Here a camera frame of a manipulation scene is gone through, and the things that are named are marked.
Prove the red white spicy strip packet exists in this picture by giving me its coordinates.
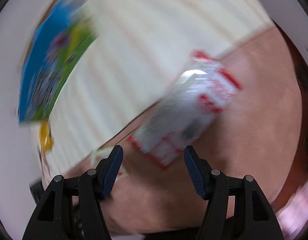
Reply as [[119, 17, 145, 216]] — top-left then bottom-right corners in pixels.
[[129, 50, 242, 168]]

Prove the small gold snack packet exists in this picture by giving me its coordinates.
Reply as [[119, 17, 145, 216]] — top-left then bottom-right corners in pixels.
[[39, 120, 54, 153]]

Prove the blue green milk carton box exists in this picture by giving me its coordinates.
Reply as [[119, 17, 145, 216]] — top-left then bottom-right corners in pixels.
[[18, 0, 96, 123]]

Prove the striped cream blanket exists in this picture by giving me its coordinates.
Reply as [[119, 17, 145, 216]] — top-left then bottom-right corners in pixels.
[[39, 0, 273, 180]]

